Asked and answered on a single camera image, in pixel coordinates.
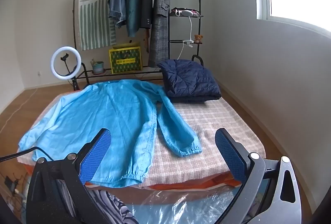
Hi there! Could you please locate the green striped hanging cloth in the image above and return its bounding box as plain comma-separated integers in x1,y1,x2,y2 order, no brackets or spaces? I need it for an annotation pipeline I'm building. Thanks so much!
78,0,118,51

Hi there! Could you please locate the black cable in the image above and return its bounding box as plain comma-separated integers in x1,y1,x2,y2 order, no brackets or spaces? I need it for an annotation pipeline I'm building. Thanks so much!
0,146,39,162

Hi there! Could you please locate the teal jacket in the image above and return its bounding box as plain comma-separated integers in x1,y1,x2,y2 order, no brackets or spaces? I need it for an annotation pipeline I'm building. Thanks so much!
126,0,141,38

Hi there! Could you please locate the navy quilted jacket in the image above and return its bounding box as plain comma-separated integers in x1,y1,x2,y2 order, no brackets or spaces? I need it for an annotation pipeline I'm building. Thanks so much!
157,59,223,103

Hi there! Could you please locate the white ring light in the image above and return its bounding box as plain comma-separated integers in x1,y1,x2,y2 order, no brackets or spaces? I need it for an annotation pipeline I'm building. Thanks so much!
51,46,82,91

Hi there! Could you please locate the beige checked blanket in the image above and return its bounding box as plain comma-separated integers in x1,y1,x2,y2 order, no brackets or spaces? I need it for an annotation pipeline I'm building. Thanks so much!
17,92,267,186

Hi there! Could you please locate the grey plaid coat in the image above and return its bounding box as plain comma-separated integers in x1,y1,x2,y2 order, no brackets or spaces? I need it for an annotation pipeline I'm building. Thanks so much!
148,0,170,68

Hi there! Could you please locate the small potted plant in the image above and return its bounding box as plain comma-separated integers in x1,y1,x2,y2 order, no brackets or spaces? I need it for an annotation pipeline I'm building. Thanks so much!
90,59,104,75

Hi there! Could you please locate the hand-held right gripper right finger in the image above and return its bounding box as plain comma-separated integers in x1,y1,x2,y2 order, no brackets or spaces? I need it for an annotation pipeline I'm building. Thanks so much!
215,128,303,224

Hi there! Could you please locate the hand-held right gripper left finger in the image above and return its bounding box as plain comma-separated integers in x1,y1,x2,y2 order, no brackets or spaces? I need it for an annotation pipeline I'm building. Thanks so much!
26,128,112,224

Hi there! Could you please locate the light blue jacket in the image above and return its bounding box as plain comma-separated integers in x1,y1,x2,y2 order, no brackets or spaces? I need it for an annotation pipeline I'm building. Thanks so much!
18,79,202,188

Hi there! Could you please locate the orange bed sheet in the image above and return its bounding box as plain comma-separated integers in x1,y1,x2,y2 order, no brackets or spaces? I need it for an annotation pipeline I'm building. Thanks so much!
23,162,246,191

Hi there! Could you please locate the black white striped cloth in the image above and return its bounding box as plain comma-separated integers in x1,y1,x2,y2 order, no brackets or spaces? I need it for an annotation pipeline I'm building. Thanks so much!
89,189,135,224

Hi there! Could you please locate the yellow green crate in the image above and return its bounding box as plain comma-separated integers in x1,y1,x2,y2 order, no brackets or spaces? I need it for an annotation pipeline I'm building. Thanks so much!
109,43,143,74

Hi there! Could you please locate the clear plastic sheet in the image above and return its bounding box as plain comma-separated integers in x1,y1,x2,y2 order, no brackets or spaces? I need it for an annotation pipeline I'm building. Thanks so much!
0,162,272,224

